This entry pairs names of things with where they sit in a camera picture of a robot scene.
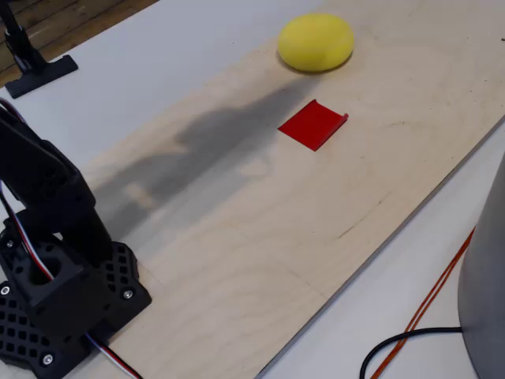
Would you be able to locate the yellow round sponge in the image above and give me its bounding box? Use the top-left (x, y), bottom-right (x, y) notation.
top-left (277, 12), bottom-right (355, 73)

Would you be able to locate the red white black servo cable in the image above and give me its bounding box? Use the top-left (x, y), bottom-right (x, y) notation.
top-left (84, 332), bottom-right (143, 379)
top-left (0, 98), bottom-right (55, 282)

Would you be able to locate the orange cord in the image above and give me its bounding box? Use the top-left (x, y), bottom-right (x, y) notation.
top-left (369, 227), bottom-right (477, 379)

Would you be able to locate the light plywood board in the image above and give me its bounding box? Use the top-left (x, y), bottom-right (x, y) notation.
top-left (65, 0), bottom-right (505, 379)

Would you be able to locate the grey cone lamp base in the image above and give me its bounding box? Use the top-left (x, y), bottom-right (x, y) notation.
top-left (457, 152), bottom-right (505, 379)

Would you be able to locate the red square plate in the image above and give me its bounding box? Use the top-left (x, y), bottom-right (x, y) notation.
top-left (277, 99), bottom-right (350, 152)

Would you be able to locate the black lattice robot base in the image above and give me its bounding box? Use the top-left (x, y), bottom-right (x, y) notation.
top-left (0, 219), bottom-right (153, 379)

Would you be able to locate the black power cable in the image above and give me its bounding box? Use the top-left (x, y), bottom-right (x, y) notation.
top-left (359, 326), bottom-right (463, 379)

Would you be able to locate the black camera stand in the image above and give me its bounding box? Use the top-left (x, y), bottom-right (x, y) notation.
top-left (0, 0), bottom-right (79, 99)

